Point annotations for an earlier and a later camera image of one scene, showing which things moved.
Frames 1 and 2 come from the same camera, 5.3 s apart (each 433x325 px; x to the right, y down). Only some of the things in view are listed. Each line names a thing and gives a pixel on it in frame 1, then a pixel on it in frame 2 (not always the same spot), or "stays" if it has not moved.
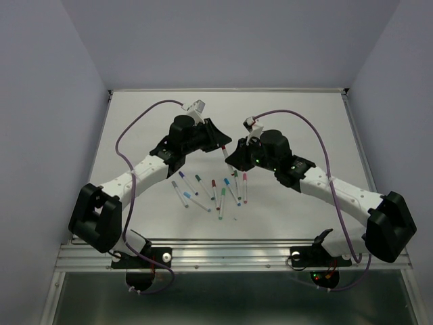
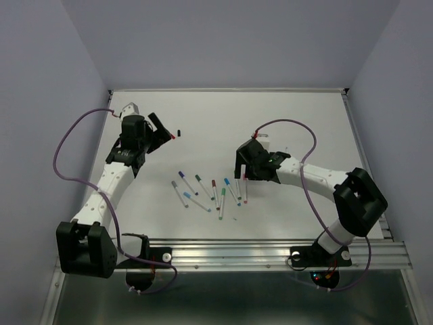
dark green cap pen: [203, 186] stays
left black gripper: [215, 137] to [162, 135]
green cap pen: [237, 184] stays
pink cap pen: [245, 187] stays
